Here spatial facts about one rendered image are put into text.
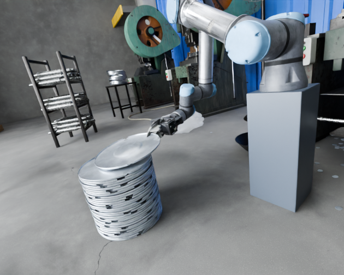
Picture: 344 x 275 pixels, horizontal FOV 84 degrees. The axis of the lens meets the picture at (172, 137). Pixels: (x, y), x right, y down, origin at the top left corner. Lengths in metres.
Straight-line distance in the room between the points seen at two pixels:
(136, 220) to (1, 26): 6.97
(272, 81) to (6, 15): 7.14
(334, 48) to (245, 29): 0.80
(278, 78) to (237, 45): 0.19
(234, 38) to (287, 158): 0.44
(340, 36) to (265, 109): 0.71
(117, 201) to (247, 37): 0.66
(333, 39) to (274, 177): 0.83
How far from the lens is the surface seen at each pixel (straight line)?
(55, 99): 2.43
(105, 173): 0.75
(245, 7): 2.62
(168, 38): 4.00
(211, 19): 0.79
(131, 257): 0.78
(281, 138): 0.77
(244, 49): 0.65
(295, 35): 0.76
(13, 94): 7.19
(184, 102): 1.02
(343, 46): 1.37
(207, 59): 1.05
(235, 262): 0.71
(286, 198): 0.87
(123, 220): 0.78
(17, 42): 7.25
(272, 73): 0.76
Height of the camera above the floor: 0.56
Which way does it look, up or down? 18 degrees down
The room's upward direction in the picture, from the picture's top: 10 degrees counter-clockwise
